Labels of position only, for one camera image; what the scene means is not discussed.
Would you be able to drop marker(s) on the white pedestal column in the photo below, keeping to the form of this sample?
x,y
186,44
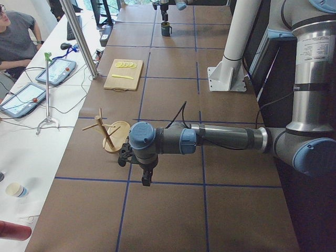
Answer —
x,y
228,75

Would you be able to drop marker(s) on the red cylinder bottle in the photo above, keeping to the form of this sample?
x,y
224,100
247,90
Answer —
x,y
14,231

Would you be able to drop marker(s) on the black power adapter box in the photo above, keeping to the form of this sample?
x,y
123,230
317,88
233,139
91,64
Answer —
x,y
105,34

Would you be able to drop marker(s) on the aluminium frame post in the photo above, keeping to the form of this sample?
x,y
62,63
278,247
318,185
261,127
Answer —
x,y
71,16

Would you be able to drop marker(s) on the black keyboard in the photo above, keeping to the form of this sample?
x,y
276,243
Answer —
x,y
70,32

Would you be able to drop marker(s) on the computer mouse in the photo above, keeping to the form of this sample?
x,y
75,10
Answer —
x,y
65,46

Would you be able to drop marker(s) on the far teach pendant tablet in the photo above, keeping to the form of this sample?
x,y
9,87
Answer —
x,y
59,70

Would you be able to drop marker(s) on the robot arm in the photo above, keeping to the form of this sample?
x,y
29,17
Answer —
x,y
180,4
298,127

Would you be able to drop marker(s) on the bamboo cutting board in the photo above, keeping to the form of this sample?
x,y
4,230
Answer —
x,y
124,75

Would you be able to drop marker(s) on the teal mug yellow inside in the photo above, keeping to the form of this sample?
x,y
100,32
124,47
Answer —
x,y
166,29

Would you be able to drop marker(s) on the teach pendant tablet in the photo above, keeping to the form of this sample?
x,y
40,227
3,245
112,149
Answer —
x,y
24,101
59,70

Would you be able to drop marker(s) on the reacher grabber tool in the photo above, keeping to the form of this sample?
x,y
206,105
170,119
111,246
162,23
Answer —
x,y
48,119

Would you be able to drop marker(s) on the seated person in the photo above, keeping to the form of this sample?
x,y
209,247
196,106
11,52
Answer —
x,y
20,41

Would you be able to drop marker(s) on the wooden cup rack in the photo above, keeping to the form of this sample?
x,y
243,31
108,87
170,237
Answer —
x,y
114,135

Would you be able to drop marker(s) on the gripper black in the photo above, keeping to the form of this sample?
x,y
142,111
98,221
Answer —
x,y
164,8
147,167

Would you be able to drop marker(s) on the near teach pendant tablet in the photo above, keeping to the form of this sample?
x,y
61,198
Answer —
x,y
24,101

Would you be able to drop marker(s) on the paper cup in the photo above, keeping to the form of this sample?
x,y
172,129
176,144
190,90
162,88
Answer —
x,y
16,190

